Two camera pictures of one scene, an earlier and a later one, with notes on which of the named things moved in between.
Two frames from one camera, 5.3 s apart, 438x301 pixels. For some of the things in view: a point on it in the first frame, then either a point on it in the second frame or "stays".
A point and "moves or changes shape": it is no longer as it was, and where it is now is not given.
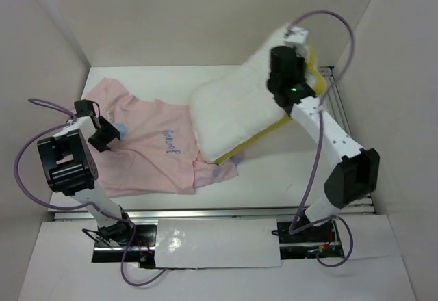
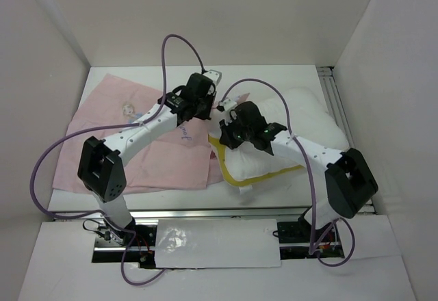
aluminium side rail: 337,109 stays
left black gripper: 111,133 -> 210,97
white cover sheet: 212,243 stays
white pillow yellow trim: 228,111 -> 305,116
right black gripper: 300,61 -> 225,137
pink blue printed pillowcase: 156,152 moves or changes shape
